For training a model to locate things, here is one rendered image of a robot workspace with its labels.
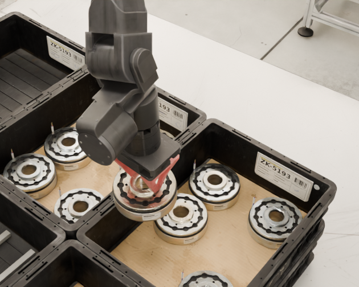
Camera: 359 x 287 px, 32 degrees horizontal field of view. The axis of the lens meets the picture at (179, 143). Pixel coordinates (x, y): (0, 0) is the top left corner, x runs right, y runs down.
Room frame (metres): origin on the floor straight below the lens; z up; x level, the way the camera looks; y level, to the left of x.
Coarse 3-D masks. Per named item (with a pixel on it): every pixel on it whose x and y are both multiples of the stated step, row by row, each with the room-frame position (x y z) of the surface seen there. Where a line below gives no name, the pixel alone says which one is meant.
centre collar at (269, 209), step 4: (268, 208) 0.77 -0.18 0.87; (272, 208) 0.77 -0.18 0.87; (276, 208) 0.77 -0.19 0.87; (280, 208) 0.77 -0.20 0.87; (264, 212) 0.75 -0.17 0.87; (268, 212) 0.76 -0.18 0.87; (280, 212) 0.76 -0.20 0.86; (284, 212) 0.76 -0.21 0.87; (264, 216) 0.75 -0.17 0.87; (268, 216) 0.75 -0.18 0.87; (284, 216) 0.75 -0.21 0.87; (288, 216) 0.75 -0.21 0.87; (268, 220) 0.74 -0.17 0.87; (272, 220) 0.74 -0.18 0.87; (284, 220) 0.74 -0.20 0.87; (288, 220) 0.74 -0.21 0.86; (272, 224) 0.73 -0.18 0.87; (276, 224) 0.73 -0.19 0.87; (280, 224) 0.73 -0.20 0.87; (284, 224) 0.73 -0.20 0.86
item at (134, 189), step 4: (132, 176) 0.67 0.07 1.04; (136, 176) 0.67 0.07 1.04; (140, 176) 0.67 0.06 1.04; (132, 180) 0.66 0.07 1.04; (136, 180) 0.67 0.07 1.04; (132, 184) 0.65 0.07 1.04; (132, 188) 0.65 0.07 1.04; (136, 188) 0.65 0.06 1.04; (148, 188) 0.65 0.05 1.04; (136, 192) 0.64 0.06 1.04; (140, 192) 0.64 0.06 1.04; (144, 192) 0.64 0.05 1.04; (148, 192) 0.64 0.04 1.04; (152, 192) 0.64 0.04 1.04
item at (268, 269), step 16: (224, 128) 0.92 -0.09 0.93; (256, 144) 0.88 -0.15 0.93; (288, 160) 0.84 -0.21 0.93; (320, 176) 0.80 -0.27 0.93; (112, 208) 0.69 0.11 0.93; (320, 208) 0.72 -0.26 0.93; (96, 224) 0.66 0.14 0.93; (304, 224) 0.68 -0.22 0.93; (80, 240) 0.62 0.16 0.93; (288, 240) 0.64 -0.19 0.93; (112, 256) 0.59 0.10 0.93; (272, 256) 0.61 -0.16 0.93; (128, 272) 0.56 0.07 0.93; (272, 272) 0.59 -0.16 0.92
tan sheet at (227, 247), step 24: (240, 192) 0.83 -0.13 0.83; (264, 192) 0.84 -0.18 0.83; (216, 216) 0.77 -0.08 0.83; (240, 216) 0.77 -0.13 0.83; (144, 240) 0.70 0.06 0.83; (216, 240) 0.71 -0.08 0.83; (240, 240) 0.71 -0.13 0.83; (144, 264) 0.65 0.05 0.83; (168, 264) 0.65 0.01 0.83; (192, 264) 0.65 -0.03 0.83; (216, 264) 0.66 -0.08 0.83; (240, 264) 0.66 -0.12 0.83; (264, 264) 0.66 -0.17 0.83
